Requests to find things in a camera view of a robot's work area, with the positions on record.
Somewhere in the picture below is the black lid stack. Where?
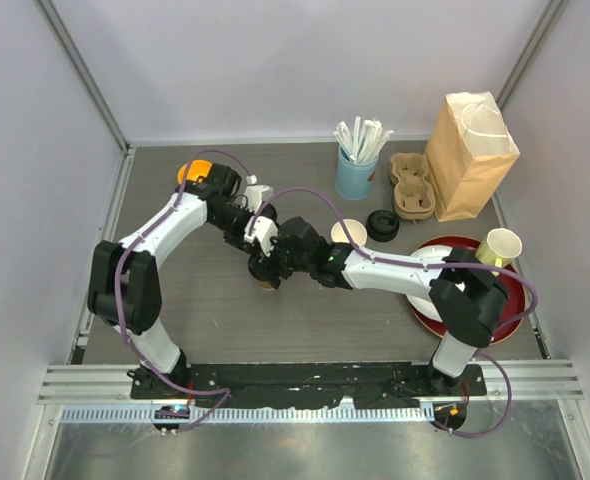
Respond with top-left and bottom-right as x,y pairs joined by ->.
366,209 -> 400,243

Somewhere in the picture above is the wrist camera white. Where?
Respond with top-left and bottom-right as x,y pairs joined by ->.
244,216 -> 278,256
243,175 -> 274,213

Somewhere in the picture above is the white paper plate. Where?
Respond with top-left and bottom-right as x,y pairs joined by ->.
407,245 -> 452,323

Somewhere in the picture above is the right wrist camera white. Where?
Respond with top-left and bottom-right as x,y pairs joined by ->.
244,216 -> 278,256

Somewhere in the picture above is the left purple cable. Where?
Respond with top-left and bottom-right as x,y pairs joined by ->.
113,148 -> 256,434

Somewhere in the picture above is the brown paper bag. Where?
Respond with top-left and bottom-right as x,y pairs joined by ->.
425,92 -> 520,222

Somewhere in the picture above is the purple cable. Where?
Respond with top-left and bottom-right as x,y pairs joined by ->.
113,148 -> 256,434
249,186 -> 541,441

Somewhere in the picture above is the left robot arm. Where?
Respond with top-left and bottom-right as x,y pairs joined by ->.
87,160 -> 276,399

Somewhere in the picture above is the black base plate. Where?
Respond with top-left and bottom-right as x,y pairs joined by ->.
128,362 -> 487,410

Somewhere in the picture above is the white wrapped straws bundle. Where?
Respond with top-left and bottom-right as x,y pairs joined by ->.
333,116 -> 394,164

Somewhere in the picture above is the blue straw holder cup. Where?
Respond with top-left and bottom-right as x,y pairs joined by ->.
335,146 -> 379,201

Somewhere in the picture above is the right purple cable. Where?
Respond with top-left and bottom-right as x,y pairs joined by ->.
249,186 -> 541,441

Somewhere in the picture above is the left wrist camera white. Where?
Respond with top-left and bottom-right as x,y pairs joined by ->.
243,175 -> 274,213

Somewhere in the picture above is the aluminium front rail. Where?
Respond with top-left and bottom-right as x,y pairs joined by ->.
38,360 -> 583,425

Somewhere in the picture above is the cardboard cup carrier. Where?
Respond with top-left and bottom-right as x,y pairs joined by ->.
389,153 -> 436,221

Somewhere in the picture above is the red round tray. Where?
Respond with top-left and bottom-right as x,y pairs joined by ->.
407,235 -> 526,345

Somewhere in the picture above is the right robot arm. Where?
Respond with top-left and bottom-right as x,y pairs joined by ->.
244,216 -> 509,395

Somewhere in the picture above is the yellow-green mug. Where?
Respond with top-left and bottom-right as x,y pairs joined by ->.
475,228 -> 523,268

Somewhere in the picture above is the stack of paper cups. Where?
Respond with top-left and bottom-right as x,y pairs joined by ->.
330,219 -> 368,247

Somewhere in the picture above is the orange bowl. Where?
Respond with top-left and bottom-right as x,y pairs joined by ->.
177,159 -> 212,184

